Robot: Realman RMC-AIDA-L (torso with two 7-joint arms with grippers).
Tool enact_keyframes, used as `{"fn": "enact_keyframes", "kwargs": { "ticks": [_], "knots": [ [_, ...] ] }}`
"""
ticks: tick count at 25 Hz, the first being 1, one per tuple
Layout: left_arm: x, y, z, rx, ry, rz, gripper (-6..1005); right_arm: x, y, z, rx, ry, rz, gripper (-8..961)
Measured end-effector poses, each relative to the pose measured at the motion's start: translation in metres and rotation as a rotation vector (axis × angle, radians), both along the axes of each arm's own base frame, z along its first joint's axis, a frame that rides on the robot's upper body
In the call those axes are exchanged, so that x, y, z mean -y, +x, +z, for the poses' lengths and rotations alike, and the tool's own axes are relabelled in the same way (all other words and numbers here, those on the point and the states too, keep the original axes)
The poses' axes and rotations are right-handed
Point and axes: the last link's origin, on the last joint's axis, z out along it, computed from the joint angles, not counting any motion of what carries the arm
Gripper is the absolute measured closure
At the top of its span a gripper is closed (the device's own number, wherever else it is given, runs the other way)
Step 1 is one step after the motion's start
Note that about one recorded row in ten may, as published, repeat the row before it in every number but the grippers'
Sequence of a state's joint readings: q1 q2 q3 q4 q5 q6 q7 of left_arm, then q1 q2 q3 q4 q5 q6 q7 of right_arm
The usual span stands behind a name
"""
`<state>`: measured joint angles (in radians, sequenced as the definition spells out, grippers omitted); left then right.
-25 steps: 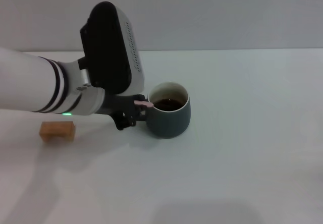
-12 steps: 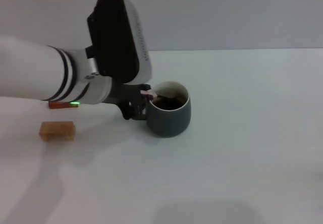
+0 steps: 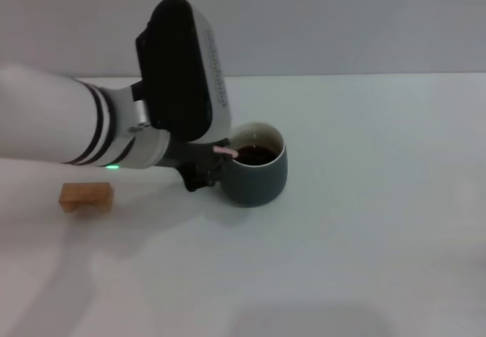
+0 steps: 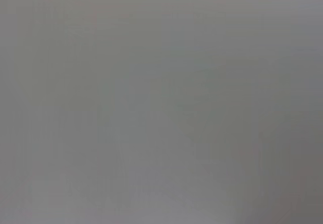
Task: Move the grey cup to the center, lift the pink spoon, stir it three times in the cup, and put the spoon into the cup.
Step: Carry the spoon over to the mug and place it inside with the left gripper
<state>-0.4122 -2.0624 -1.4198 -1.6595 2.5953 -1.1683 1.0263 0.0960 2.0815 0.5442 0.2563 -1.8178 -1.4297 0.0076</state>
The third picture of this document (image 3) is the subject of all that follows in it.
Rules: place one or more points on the grey ceramic cup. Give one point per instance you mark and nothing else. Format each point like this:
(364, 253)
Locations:
(258, 185)

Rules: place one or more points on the light wooden block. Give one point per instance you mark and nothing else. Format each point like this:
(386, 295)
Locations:
(85, 194)

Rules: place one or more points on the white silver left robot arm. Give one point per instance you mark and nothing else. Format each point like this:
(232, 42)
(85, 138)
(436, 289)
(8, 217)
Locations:
(57, 124)

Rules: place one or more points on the black white wrist camera box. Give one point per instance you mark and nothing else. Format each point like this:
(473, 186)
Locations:
(178, 71)

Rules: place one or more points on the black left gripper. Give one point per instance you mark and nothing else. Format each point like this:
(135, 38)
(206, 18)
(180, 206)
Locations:
(186, 155)

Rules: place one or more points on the dark coffee liquid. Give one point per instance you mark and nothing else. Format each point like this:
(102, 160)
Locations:
(260, 155)

